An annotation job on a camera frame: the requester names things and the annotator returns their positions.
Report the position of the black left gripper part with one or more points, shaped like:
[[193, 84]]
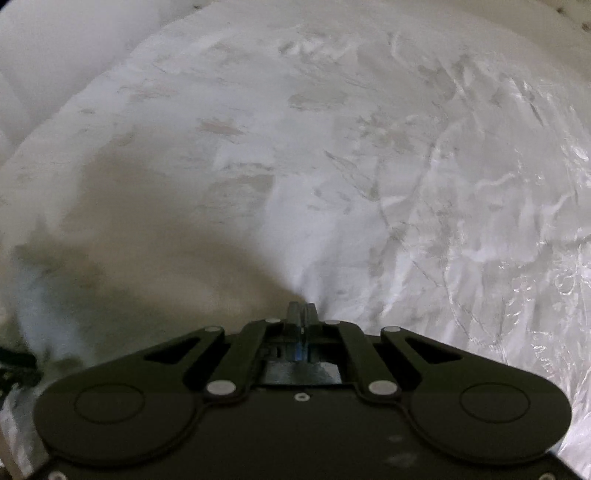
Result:
[[18, 369]]

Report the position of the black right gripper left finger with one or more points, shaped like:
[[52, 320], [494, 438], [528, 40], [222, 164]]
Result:
[[147, 401]]

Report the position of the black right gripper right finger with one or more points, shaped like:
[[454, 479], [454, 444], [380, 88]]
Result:
[[460, 401]]

